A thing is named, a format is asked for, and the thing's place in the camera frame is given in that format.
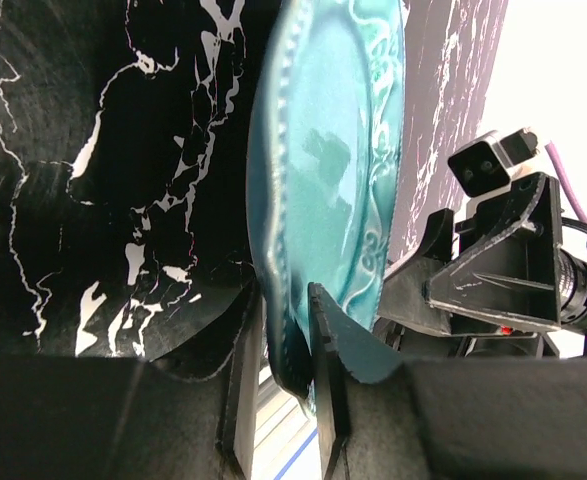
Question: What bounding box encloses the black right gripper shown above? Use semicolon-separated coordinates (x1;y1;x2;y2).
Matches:
378;172;587;358

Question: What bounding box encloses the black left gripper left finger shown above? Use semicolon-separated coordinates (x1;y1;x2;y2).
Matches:
0;283;262;479

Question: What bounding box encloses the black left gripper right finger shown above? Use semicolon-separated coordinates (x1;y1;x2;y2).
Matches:
308;284;587;479

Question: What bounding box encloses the teal scalloped plate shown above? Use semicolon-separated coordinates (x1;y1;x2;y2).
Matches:
246;1;405;415

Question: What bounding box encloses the black marble pattern mat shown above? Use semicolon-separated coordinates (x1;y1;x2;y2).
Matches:
0;0;509;359

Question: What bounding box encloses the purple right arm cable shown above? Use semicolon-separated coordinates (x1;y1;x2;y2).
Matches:
545;140;587;226

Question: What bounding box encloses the aluminium mounting rail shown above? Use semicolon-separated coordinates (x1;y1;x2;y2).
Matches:
251;366;321;480

